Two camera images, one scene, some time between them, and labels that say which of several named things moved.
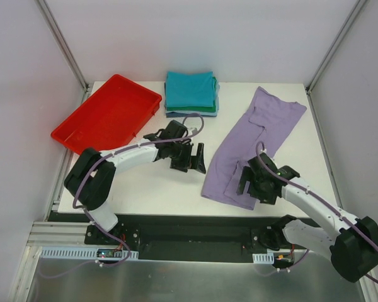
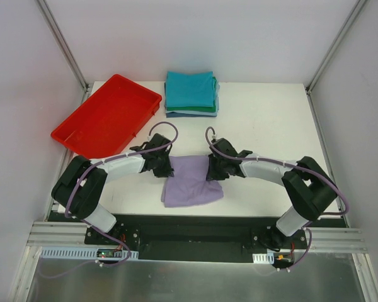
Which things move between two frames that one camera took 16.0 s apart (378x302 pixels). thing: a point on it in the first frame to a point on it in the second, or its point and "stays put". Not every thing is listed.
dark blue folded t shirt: x=181 y=115 stays put
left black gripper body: x=186 y=158 to x=163 y=165
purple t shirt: x=266 y=121 to x=189 y=185
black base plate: x=200 y=238 stays put
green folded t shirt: x=199 y=109 stays put
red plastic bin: x=109 y=119 stays put
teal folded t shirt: x=189 y=89 stays put
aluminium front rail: x=58 y=233 stays put
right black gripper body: x=250 y=184 to x=216 y=168
